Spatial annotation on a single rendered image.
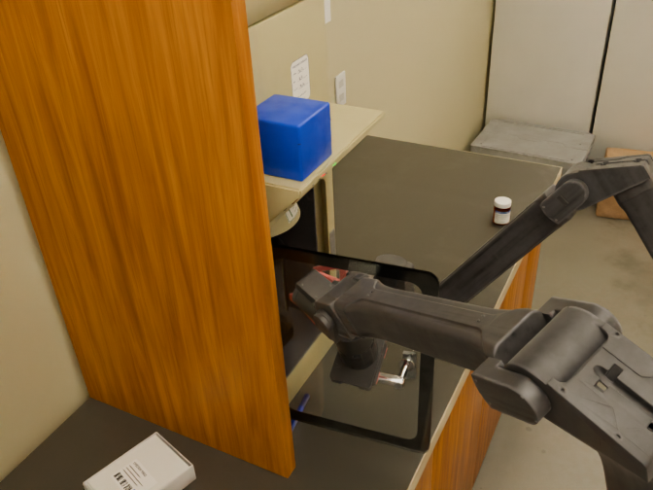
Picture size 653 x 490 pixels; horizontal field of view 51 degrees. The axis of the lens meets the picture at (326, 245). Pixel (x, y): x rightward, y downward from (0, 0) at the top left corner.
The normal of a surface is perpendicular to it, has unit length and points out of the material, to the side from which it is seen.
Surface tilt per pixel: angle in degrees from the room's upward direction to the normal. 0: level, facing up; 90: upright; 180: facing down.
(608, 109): 90
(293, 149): 90
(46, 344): 90
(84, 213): 90
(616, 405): 22
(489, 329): 31
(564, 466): 0
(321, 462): 0
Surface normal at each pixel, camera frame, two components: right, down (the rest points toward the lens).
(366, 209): -0.04, -0.83
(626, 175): -0.51, 0.32
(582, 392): -0.08, -0.56
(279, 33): 0.89, 0.22
